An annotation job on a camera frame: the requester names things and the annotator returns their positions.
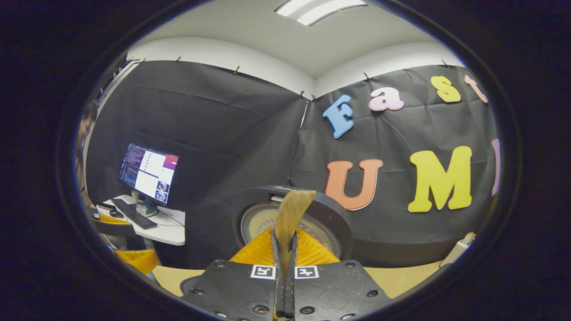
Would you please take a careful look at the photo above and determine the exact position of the ceiling light panel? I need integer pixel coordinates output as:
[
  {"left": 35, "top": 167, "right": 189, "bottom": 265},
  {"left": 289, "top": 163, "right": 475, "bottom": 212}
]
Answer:
[{"left": 274, "top": 0, "right": 368, "bottom": 26}]

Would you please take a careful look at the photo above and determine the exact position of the black backdrop cloth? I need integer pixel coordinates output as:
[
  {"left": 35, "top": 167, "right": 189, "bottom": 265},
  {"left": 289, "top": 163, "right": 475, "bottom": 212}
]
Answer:
[{"left": 85, "top": 60, "right": 500, "bottom": 268}]

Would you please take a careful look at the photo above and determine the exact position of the white side table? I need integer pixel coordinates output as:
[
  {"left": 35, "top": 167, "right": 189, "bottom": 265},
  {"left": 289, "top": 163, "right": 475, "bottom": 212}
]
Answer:
[{"left": 96, "top": 194, "right": 186, "bottom": 247}]

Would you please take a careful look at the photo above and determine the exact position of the black keyboard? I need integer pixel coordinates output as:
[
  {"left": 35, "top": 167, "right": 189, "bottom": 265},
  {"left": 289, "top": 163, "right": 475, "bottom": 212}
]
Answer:
[{"left": 112, "top": 198, "right": 158, "bottom": 230}]

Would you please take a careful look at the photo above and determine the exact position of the white toaster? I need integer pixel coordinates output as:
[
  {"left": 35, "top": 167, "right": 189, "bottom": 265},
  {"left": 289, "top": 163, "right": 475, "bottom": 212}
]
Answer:
[{"left": 439, "top": 232, "right": 477, "bottom": 268}]

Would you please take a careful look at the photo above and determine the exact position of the wooden spoon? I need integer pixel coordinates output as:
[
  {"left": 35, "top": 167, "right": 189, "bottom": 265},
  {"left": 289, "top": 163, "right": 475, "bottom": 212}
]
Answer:
[{"left": 274, "top": 189, "right": 317, "bottom": 277}]

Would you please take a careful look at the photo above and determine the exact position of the computer monitor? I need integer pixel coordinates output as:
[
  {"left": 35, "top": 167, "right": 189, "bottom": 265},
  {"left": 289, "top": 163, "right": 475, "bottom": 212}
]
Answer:
[{"left": 118, "top": 143, "right": 180, "bottom": 206}]

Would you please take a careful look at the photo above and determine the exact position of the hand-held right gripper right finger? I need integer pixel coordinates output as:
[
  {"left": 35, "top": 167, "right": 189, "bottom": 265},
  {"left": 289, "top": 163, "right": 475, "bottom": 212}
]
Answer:
[{"left": 285, "top": 228, "right": 391, "bottom": 321}]

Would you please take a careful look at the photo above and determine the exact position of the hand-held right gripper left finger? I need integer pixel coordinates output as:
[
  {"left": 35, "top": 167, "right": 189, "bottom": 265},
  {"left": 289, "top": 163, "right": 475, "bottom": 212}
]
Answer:
[{"left": 181, "top": 228, "right": 286, "bottom": 321}]

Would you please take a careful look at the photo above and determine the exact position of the black rice cooker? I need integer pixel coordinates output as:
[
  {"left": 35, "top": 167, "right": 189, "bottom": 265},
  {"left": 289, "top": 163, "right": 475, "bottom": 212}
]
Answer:
[{"left": 232, "top": 185, "right": 353, "bottom": 268}]

